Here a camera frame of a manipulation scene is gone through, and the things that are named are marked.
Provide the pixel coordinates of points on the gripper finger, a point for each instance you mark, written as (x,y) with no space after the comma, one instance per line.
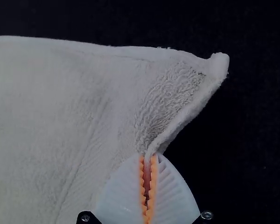
(172,198)
(121,198)

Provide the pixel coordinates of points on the pale towel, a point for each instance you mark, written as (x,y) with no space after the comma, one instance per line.
(60,116)

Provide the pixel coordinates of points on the black mat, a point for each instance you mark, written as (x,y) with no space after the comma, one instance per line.
(247,116)

